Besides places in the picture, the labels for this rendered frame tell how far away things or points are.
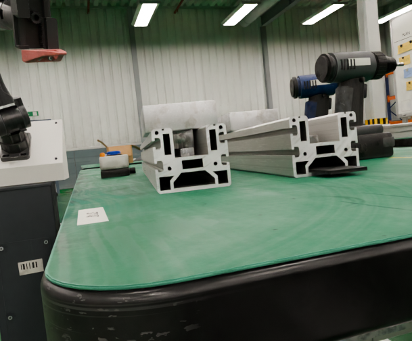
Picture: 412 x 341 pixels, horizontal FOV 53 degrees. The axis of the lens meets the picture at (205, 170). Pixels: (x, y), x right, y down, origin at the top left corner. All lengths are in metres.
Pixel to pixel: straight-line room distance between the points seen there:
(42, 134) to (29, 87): 11.02
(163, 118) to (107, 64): 11.98
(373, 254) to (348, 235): 0.02
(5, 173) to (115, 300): 1.25
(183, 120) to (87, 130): 11.68
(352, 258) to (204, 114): 0.45
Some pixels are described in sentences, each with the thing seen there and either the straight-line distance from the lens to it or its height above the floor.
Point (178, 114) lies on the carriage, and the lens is 0.62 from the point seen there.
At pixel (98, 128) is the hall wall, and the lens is 12.30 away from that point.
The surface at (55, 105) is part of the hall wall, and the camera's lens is 12.37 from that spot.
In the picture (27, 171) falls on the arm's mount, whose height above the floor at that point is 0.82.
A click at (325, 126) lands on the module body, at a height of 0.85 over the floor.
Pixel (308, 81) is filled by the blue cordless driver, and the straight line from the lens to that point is 1.10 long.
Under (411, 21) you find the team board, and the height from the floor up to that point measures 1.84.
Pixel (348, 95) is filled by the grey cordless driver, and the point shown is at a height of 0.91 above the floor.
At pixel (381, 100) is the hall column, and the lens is 9.35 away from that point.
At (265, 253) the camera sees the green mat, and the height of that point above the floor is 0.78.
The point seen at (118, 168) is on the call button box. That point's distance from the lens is 1.18.
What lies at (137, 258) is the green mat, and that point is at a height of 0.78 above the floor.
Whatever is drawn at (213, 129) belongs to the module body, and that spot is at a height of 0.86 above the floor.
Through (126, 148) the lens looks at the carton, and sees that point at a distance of 3.44.
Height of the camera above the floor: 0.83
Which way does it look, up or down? 3 degrees down
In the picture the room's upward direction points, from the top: 6 degrees counter-clockwise
